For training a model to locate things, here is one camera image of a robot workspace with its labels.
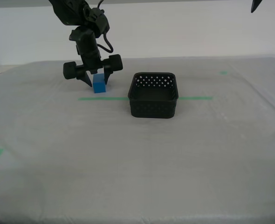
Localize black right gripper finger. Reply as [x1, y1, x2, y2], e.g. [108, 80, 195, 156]
[250, 0, 264, 14]

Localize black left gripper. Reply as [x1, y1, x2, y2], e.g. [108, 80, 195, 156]
[62, 25, 124, 88]

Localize blue block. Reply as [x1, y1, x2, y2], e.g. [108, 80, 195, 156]
[93, 73, 106, 94]

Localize black perforated plastic basket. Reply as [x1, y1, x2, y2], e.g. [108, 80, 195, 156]
[127, 72, 180, 119]

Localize long green tape strip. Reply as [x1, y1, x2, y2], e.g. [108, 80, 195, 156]
[78, 96, 213, 101]

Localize white translucent table cover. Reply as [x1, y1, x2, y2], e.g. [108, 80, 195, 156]
[0, 55, 275, 224]

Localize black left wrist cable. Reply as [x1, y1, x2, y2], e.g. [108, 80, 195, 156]
[97, 32, 114, 54]

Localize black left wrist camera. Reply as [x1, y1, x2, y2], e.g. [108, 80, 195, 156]
[88, 7, 110, 38]

